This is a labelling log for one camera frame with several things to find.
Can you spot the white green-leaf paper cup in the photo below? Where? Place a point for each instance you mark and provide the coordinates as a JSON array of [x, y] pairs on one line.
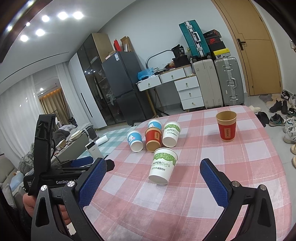
[[163, 164]]

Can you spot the black glass cabinet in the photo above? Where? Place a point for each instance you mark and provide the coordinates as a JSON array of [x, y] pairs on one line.
[[91, 55]]

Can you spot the white green paper cup lying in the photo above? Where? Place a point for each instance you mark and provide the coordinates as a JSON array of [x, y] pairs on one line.
[[171, 134]]

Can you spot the black refrigerator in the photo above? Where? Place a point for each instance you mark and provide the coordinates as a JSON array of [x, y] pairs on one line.
[[121, 70]]

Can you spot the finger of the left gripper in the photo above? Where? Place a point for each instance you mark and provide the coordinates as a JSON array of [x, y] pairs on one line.
[[42, 151], [82, 162]]

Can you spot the beige suitcase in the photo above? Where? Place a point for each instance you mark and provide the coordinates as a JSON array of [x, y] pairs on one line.
[[209, 83]]

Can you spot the blue plastic bag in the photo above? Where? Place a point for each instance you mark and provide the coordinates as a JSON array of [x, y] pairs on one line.
[[145, 73]]

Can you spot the blue rabbit cup rear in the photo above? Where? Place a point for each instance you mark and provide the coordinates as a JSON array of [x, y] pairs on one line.
[[154, 123]]

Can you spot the blue rabbit cup front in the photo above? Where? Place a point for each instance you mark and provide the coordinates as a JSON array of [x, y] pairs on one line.
[[134, 139]]

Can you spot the teal checked tablecloth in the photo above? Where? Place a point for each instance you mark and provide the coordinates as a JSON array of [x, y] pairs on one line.
[[110, 140]]

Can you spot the red paper cup upright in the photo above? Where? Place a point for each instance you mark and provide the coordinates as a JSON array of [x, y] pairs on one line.
[[227, 125]]

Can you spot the blue rabbit cup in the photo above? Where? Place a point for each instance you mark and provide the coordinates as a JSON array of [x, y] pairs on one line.
[[154, 123], [134, 139]]

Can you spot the white power bank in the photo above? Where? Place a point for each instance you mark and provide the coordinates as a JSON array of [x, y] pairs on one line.
[[94, 150]]

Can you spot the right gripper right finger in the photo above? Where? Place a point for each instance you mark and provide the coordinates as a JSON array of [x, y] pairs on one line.
[[258, 222]]

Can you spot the stacked shoe boxes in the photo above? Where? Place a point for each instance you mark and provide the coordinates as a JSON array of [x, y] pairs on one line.
[[213, 39]]

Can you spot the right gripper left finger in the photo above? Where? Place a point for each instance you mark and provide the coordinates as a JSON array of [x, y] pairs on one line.
[[48, 224]]

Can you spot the white drawer desk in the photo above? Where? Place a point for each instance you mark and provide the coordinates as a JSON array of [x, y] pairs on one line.
[[179, 87]]

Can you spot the teal suitcase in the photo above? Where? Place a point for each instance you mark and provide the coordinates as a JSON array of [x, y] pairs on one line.
[[195, 39]]

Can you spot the person's left hand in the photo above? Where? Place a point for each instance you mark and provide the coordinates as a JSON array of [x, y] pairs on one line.
[[29, 203]]

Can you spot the wooden door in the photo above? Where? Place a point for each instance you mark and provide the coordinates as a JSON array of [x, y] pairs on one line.
[[255, 47]]

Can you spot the silver suitcase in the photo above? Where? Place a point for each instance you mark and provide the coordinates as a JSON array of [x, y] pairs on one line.
[[229, 76]]

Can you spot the red paper cup lying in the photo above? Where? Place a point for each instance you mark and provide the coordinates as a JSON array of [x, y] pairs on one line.
[[153, 138]]

